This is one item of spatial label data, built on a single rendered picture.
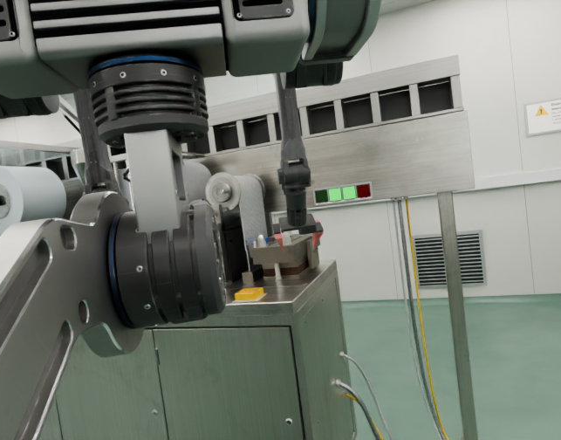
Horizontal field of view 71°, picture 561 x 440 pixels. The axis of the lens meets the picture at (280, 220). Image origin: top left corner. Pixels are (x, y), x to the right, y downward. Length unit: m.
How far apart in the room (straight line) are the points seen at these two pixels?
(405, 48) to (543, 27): 1.12
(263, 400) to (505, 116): 3.38
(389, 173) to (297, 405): 0.94
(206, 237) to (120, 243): 0.09
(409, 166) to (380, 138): 0.16
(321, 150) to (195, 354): 0.95
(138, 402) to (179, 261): 1.19
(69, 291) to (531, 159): 3.97
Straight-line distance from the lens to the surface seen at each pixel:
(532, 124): 4.14
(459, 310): 1.93
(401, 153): 1.69
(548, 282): 4.26
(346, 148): 1.71
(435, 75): 1.74
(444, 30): 4.24
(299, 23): 0.49
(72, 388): 1.79
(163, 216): 0.46
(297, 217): 1.11
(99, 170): 1.08
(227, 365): 1.35
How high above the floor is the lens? 1.20
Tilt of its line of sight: 3 degrees down
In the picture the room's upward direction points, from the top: 7 degrees counter-clockwise
